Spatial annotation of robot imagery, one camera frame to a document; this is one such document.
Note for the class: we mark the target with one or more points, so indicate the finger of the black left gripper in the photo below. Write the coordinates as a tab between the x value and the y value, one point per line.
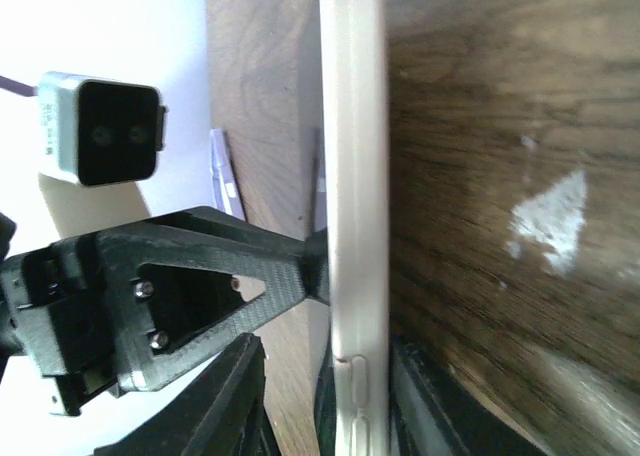
181	287

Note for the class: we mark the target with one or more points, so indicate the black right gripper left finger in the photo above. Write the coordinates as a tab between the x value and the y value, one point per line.
221	412

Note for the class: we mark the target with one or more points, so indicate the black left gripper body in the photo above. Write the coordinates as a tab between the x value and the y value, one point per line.
64	307

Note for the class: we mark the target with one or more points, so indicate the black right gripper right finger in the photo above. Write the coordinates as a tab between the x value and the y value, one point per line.
432	414

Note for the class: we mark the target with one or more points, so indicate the light blue phone case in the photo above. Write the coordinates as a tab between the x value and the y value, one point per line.
227	197

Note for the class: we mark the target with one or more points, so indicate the beige phone case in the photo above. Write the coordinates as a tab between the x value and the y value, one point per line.
356	136

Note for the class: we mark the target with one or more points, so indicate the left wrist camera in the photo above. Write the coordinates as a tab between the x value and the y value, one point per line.
98	132

